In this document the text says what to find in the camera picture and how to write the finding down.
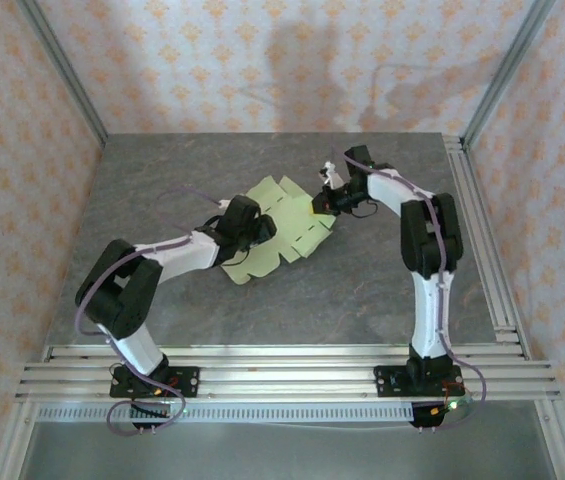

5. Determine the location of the light green paper box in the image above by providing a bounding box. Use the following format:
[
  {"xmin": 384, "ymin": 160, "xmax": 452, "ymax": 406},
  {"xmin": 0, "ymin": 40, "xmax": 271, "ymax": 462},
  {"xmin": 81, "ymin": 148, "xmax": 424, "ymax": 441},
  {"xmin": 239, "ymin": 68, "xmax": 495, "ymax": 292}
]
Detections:
[{"xmin": 218, "ymin": 174, "xmax": 337, "ymax": 287}]

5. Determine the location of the black left controller board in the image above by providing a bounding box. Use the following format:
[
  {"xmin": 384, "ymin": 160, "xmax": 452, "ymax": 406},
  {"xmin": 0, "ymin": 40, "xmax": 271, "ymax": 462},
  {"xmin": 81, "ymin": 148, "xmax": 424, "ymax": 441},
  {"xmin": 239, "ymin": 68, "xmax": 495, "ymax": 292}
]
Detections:
[{"xmin": 129, "ymin": 402, "xmax": 173, "ymax": 432}]

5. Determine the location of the black controller board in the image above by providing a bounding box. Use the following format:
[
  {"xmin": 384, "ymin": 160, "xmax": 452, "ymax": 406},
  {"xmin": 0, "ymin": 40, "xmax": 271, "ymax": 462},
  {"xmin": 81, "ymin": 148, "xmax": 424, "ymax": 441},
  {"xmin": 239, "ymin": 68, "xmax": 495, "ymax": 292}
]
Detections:
[
  {"xmin": 410, "ymin": 399, "xmax": 473, "ymax": 432},
  {"xmin": 129, "ymin": 402, "xmax": 173, "ymax": 432}
]

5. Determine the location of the black right controller board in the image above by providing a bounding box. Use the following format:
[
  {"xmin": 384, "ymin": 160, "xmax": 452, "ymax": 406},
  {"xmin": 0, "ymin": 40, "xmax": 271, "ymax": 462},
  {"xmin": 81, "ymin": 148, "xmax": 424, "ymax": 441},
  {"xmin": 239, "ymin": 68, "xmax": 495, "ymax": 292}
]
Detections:
[{"xmin": 410, "ymin": 399, "xmax": 473, "ymax": 432}]

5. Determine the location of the grey metal lower panel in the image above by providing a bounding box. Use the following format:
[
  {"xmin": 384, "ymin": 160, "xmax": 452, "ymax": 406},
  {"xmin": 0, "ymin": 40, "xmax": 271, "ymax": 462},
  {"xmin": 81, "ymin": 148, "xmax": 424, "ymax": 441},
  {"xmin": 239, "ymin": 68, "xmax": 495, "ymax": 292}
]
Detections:
[{"xmin": 19, "ymin": 419, "xmax": 558, "ymax": 480}]

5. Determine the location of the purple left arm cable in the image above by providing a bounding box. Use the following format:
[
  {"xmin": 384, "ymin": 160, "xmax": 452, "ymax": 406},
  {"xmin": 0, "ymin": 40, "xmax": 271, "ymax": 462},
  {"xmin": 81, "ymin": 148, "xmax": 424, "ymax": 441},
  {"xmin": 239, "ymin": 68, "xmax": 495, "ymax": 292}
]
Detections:
[{"xmin": 74, "ymin": 185, "xmax": 236, "ymax": 436}]

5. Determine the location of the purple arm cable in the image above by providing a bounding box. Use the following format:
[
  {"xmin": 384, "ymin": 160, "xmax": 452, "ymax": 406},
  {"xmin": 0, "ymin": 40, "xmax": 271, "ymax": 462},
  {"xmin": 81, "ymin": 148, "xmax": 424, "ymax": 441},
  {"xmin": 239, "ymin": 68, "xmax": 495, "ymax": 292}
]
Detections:
[
  {"xmin": 74, "ymin": 185, "xmax": 236, "ymax": 436},
  {"xmin": 342, "ymin": 152, "xmax": 488, "ymax": 432}
]

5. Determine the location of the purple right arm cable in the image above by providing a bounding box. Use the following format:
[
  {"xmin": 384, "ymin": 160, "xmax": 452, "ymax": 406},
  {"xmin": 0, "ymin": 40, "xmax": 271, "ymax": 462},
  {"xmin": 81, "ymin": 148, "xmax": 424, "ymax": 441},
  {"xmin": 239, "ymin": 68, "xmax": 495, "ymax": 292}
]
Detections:
[{"xmin": 342, "ymin": 152, "xmax": 488, "ymax": 432}]

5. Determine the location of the aluminium side rail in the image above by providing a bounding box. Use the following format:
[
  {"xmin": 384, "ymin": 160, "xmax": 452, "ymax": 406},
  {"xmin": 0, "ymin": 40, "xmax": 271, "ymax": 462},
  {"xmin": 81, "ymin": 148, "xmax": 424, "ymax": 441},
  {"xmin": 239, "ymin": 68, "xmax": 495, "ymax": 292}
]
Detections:
[{"xmin": 444, "ymin": 134, "xmax": 533, "ymax": 361}]

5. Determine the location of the aluminium mounting rail beam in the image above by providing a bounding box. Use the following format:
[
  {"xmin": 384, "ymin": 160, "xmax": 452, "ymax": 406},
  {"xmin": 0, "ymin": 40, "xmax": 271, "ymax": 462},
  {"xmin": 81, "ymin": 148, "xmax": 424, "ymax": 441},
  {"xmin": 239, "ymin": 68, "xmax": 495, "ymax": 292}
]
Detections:
[{"xmin": 14, "ymin": 344, "xmax": 563, "ymax": 404}]

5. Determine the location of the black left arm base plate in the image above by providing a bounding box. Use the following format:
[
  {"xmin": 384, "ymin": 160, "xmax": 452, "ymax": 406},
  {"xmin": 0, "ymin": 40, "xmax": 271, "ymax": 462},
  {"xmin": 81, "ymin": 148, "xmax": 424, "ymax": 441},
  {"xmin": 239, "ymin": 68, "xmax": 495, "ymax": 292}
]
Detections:
[{"xmin": 109, "ymin": 366, "xmax": 201, "ymax": 400}]

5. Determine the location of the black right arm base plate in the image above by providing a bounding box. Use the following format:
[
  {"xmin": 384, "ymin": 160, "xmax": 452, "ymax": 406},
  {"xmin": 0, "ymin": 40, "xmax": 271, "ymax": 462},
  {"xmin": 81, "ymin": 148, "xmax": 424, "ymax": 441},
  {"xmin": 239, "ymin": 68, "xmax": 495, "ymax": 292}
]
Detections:
[{"xmin": 373, "ymin": 364, "xmax": 465, "ymax": 399}]

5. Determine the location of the aluminium right frame post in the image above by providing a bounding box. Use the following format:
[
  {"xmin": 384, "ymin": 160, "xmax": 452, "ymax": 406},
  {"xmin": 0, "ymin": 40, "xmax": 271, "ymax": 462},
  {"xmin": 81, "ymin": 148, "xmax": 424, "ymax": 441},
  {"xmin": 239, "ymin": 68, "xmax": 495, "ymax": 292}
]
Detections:
[{"xmin": 460, "ymin": 0, "xmax": 558, "ymax": 151}]

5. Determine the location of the aluminium frame post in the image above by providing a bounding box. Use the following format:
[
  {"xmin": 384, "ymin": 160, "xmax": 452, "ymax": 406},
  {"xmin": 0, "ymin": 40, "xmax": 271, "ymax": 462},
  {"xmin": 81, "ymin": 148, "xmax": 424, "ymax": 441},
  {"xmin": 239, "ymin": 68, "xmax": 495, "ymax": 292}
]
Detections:
[
  {"xmin": 460, "ymin": 0, "xmax": 558, "ymax": 151},
  {"xmin": 14, "ymin": 0, "xmax": 109, "ymax": 149}
]

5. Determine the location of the slotted grey cable duct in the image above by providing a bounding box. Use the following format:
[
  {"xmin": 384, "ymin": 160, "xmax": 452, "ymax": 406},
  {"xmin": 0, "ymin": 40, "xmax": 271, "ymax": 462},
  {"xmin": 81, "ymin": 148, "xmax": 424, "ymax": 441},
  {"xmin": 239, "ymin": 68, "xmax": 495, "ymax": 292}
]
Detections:
[{"xmin": 36, "ymin": 403, "xmax": 413, "ymax": 422}]

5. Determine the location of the aluminium left frame post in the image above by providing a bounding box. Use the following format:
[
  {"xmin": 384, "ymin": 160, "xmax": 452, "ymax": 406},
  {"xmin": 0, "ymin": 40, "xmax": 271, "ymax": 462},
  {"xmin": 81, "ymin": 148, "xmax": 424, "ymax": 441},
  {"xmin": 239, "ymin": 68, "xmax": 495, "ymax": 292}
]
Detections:
[{"xmin": 14, "ymin": 0, "xmax": 109, "ymax": 149}]

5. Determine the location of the aluminium left frame leg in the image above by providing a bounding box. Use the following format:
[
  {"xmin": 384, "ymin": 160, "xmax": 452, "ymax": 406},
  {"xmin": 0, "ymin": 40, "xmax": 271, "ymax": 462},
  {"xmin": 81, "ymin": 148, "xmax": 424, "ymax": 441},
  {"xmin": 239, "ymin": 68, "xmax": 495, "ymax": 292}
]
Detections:
[{"xmin": 0, "ymin": 399, "xmax": 38, "ymax": 480}]

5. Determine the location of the aluminium frame leg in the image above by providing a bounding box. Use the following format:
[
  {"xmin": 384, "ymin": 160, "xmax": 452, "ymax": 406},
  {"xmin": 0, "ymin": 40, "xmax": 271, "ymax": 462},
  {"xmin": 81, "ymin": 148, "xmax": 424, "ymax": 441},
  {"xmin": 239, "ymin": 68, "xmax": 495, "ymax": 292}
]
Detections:
[
  {"xmin": 534, "ymin": 399, "xmax": 565, "ymax": 480},
  {"xmin": 0, "ymin": 399, "xmax": 38, "ymax": 480}
]

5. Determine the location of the aluminium right frame leg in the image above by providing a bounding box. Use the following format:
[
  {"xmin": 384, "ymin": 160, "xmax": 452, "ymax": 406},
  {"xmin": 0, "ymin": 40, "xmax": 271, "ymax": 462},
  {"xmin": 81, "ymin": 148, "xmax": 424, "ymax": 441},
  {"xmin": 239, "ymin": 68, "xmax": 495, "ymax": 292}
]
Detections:
[{"xmin": 534, "ymin": 399, "xmax": 565, "ymax": 480}]

